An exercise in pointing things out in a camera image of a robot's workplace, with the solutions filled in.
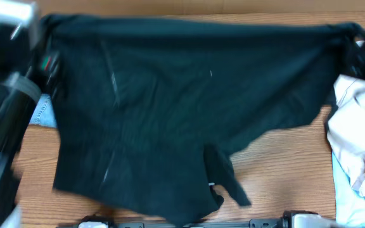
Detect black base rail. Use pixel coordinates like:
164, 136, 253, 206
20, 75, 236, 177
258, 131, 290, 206
55, 210, 338, 228

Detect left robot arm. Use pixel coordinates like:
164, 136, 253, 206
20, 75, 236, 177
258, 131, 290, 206
0, 25, 44, 226

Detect folded blue denim shorts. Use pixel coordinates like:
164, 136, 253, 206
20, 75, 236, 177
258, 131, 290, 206
30, 94, 56, 128

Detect light blue garment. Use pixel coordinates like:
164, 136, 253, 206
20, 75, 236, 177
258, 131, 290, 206
332, 154, 365, 227

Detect black shorts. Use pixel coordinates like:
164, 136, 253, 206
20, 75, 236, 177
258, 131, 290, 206
42, 15, 362, 226

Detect light pink shorts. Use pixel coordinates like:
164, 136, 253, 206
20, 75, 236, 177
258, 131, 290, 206
327, 75, 365, 198

